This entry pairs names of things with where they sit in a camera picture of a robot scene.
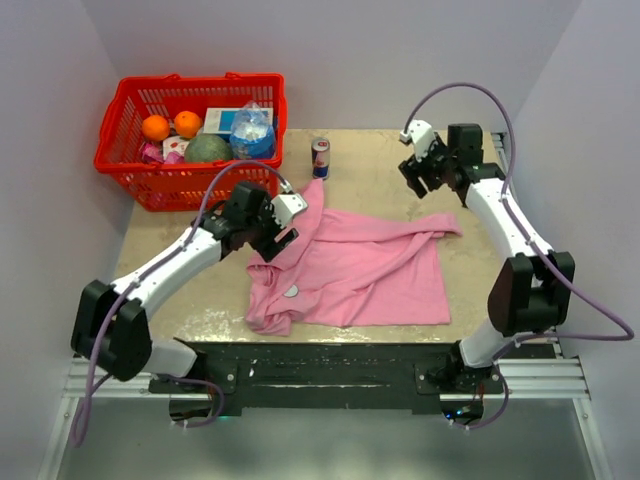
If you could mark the pink t-shirt garment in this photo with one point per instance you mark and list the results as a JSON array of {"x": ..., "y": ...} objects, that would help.
[{"x": 351, "y": 270}]

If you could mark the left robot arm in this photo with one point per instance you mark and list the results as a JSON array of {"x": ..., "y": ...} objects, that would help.
[{"x": 111, "y": 329}]

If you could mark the left orange fruit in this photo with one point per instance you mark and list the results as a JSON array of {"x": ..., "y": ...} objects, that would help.
[{"x": 155, "y": 128}]

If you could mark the red plastic shopping basket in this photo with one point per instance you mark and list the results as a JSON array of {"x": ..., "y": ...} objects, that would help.
[{"x": 181, "y": 187}]

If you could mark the green melon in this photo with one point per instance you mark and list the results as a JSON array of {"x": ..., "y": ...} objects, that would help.
[{"x": 208, "y": 148}]

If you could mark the right orange fruit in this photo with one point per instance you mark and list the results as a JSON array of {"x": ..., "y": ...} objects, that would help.
[{"x": 187, "y": 124}]

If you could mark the white blue carton box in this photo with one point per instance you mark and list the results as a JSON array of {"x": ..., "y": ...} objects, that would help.
[{"x": 245, "y": 123}]

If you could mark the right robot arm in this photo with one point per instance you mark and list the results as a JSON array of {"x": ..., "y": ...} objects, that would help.
[{"x": 526, "y": 297}]

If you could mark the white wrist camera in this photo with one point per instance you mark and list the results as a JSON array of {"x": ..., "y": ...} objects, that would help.
[
  {"x": 420, "y": 135},
  {"x": 286, "y": 206}
]

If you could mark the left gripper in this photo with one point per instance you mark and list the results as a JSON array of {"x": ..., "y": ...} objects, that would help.
[{"x": 270, "y": 250}]

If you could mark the aluminium rail frame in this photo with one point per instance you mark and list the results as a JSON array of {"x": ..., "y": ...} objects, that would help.
[{"x": 210, "y": 310}]

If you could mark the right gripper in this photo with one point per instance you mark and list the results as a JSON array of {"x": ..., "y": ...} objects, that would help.
[{"x": 413, "y": 170}]

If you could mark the white red small package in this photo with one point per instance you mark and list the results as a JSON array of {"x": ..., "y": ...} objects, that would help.
[{"x": 173, "y": 149}]

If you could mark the energy drink can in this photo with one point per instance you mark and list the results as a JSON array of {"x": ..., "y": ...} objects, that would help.
[{"x": 320, "y": 151}]

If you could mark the orange fruit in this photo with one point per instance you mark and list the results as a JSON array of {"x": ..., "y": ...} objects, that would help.
[
  {"x": 187, "y": 124},
  {"x": 155, "y": 128}
]

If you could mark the blue plastic bag pack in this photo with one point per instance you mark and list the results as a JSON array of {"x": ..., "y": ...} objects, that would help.
[{"x": 261, "y": 149}]

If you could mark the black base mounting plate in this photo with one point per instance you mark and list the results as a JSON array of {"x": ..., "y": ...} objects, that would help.
[{"x": 403, "y": 376}]

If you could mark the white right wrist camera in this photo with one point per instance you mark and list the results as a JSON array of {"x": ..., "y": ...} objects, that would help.
[{"x": 420, "y": 135}]

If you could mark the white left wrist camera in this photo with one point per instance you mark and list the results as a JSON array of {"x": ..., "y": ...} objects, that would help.
[{"x": 286, "y": 206}]

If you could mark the pink snack packet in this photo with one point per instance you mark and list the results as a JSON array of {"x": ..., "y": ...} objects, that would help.
[{"x": 151, "y": 153}]

